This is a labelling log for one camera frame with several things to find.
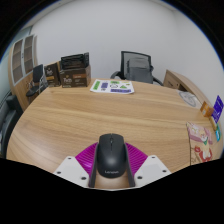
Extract green packet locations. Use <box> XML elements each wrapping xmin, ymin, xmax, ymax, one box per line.
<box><xmin>214</xmin><ymin>123</ymin><xmax>222</xmax><ymax>143</ymax></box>

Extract cartoon print mouse pad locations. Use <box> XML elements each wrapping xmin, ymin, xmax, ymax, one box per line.
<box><xmin>185</xmin><ymin>121</ymin><xmax>214</xmax><ymax>166</ymax></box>

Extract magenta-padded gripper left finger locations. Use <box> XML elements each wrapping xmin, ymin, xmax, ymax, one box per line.
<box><xmin>53</xmin><ymin>141</ymin><xmax>100</xmax><ymax>188</ymax></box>

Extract wooden side desk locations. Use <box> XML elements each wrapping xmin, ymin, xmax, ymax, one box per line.
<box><xmin>162</xmin><ymin>69</ymin><xmax>214</xmax><ymax>108</ymax></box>

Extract black mesh office chair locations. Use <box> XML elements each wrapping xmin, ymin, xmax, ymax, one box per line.
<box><xmin>110</xmin><ymin>50</ymin><xmax>164</xmax><ymax>86</ymax></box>

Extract black computer mouse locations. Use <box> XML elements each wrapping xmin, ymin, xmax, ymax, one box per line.
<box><xmin>96</xmin><ymin>133</ymin><xmax>129</xmax><ymax>180</ymax></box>

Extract small brown cardboard box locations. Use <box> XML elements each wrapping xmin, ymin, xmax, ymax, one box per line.
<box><xmin>44</xmin><ymin>61</ymin><xmax>62</xmax><ymax>88</ymax></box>

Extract wooden shelf unit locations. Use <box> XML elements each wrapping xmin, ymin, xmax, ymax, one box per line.
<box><xmin>8</xmin><ymin>34</ymin><xmax>38</xmax><ymax>111</ymax></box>

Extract white printed paper sheet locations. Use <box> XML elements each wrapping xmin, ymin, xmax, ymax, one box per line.
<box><xmin>89</xmin><ymin>78</ymin><xmax>135</xmax><ymax>95</ymax></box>

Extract large brown cardboard box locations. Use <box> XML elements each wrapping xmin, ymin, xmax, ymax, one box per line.
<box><xmin>59</xmin><ymin>52</ymin><xmax>92</xmax><ymax>89</ymax></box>

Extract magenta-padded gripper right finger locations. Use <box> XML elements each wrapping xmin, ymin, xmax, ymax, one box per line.
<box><xmin>123</xmin><ymin>142</ymin><xmax>172</xmax><ymax>188</ymax></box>

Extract small black visitor chair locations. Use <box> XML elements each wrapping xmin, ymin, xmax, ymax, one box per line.
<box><xmin>25</xmin><ymin>63</ymin><xmax>49</xmax><ymax>98</ymax></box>

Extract black armchair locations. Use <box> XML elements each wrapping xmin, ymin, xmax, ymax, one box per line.
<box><xmin>0</xmin><ymin>94</ymin><xmax>24</xmax><ymax>158</ymax></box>

